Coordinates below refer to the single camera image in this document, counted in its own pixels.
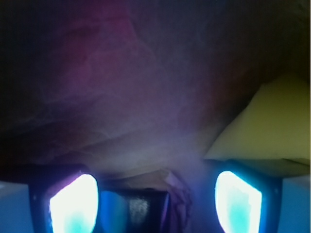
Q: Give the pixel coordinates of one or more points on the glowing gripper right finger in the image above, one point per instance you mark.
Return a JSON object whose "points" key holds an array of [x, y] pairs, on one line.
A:
{"points": [[247, 200]]}

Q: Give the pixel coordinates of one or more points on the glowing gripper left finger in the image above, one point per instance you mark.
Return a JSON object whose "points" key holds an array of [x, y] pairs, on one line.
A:
{"points": [[63, 200]]}

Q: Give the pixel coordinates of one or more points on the black box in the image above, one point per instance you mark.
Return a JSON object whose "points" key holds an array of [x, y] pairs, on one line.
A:
{"points": [[135, 211]]}

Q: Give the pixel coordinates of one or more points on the yellow sponge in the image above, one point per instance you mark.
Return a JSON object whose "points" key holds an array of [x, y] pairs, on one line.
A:
{"points": [[273, 133]]}

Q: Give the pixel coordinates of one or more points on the brown paper bag bin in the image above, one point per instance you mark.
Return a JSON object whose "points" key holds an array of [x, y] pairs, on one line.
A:
{"points": [[131, 86]]}

